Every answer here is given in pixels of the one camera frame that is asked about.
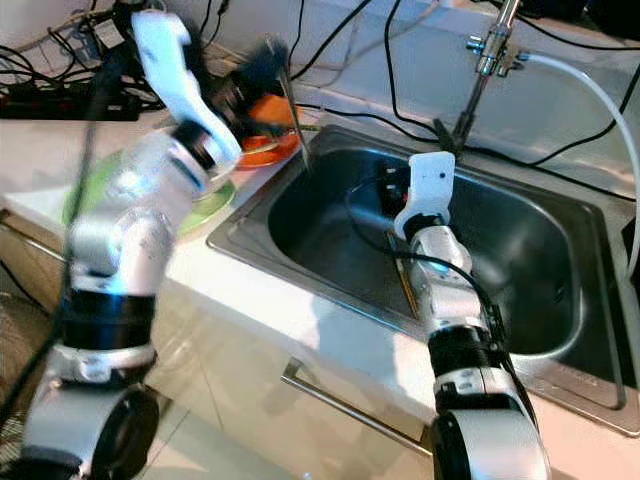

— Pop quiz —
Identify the golden brown chopstick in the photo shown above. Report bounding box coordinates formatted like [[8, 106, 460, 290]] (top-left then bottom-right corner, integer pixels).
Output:
[[388, 232, 421, 321]]

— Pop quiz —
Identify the light green plate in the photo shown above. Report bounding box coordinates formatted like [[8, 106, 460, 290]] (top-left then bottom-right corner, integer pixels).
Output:
[[63, 150, 236, 238]]

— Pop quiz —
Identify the stainless steel kitchen sink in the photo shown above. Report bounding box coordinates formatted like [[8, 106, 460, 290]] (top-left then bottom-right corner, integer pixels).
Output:
[[208, 125, 640, 439]]

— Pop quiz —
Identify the cream kitchen base cabinet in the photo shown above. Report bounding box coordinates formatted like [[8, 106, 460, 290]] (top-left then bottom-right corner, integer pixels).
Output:
[[0, 180, 640, 480]]

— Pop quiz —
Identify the orange plastic plate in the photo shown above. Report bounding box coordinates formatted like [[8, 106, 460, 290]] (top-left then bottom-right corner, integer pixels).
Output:
[[240, 95, 301, 169]]

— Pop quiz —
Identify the black labelled power adapter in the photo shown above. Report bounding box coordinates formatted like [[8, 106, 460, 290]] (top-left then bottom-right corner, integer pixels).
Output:
[[85, 0, 151, 71]]

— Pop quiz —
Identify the chrome sink faucet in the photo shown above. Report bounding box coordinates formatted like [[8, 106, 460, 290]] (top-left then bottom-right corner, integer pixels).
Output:
[[435, 0, 536, 151]]

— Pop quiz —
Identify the black power strip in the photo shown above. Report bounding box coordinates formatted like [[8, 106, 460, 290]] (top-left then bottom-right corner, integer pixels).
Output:
[[0, 80, 126, 121]]

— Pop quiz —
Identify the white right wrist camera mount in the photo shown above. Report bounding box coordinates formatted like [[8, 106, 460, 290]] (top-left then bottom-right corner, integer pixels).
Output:
[[393, 152, 458, 241]]

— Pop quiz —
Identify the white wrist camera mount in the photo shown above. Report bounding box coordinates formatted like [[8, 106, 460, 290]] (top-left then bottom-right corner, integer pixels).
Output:
[[393, 152, 458, 241], [130, 10, 241, 166]]

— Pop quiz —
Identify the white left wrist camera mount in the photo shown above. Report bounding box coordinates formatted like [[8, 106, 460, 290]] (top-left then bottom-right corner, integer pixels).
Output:
[[130, 10, 241, 166]]

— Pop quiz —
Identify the black power cable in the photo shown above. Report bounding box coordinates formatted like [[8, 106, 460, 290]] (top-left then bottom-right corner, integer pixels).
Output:
[[383, 0, 446, 141], [295, 0, 371, 76], [530, 95, 640, 166], [310, 100, 441, 136]]

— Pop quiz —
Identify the silver bar cabinet handle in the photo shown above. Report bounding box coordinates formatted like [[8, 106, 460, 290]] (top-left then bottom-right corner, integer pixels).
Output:
[[280, 358, 436, 459], [0, 210, 51, 263]]

